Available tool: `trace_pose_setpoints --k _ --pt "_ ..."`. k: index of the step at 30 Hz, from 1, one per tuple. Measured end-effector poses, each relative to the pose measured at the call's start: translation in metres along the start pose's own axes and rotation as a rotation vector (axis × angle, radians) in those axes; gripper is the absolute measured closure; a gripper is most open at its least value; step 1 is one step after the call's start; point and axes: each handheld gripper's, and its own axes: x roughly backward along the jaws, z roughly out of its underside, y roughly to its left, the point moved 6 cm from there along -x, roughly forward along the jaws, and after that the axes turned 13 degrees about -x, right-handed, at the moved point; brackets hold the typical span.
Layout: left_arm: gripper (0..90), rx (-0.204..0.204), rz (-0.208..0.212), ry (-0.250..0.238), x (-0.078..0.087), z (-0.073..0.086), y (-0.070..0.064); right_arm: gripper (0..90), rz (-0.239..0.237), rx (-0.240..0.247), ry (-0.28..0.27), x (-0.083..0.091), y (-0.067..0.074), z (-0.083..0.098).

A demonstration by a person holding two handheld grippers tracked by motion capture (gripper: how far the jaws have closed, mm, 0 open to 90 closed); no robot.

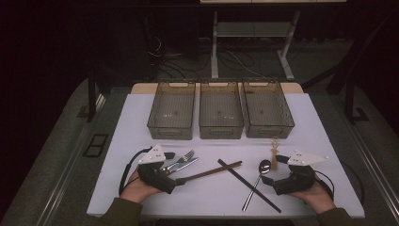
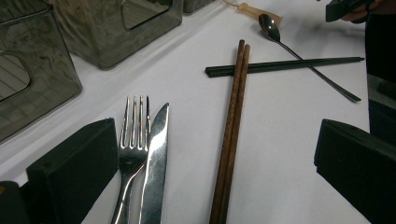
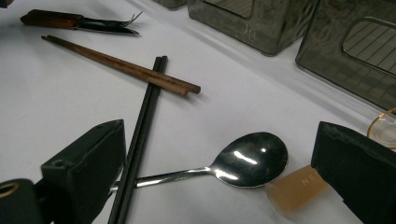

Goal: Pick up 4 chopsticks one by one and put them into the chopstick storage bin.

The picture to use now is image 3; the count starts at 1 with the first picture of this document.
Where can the brown wooden chopstick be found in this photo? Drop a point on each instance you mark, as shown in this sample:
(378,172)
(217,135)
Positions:
(118,67)
(124,63)

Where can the smoky translucent plastic bin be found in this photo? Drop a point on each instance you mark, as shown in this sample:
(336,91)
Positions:
(171,3)
(264,31)
(323,56)

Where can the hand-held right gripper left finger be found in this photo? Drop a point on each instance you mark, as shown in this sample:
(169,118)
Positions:
(87,168)

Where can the black chopstick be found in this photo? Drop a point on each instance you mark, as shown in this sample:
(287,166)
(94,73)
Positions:
(137,155)
(144,146)

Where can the stainless steel spoon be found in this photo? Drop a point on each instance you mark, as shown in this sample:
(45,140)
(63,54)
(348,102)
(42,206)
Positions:
(249,158)

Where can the white table cover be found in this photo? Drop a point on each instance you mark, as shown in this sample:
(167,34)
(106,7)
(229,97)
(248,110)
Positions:
(46,93)

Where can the amber translucent spoon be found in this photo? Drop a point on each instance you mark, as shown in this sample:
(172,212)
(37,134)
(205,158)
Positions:
(292,189)

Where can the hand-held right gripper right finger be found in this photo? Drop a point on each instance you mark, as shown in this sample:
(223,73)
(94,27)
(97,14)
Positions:
(358,168)

